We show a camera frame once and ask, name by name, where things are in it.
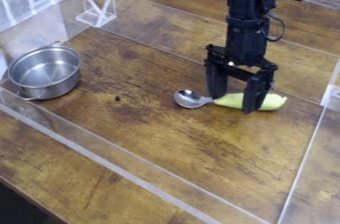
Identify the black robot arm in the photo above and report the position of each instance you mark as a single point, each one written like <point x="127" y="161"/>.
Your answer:
<point x="250" y="9"/>

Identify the clear acrylic triangle bracket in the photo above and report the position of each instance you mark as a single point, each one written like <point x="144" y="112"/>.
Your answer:
<point x="98" y="16"/>

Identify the green handled metal spoon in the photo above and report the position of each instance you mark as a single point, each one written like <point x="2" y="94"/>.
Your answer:
<point x="191" y="100"/>

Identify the clear acrylic front barrier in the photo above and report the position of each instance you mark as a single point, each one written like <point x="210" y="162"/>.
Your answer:
<point x="168" y="186"/>

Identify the small stainless steel pot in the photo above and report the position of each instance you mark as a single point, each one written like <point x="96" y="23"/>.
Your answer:
<point x="46" y="72"/>

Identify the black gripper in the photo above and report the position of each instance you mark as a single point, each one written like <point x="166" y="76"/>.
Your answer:
<point x="240" y="60"/>

